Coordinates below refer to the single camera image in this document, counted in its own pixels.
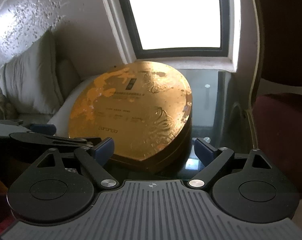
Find gold gift box lid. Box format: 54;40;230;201
67;60;193;162

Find grey upright cushion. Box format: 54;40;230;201
0;29;63;114

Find gold gift box base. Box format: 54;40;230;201
111;107;192;173

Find maroon padded chair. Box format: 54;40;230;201
249;0;302;197

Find window with dark frame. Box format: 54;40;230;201
102;0;241;67

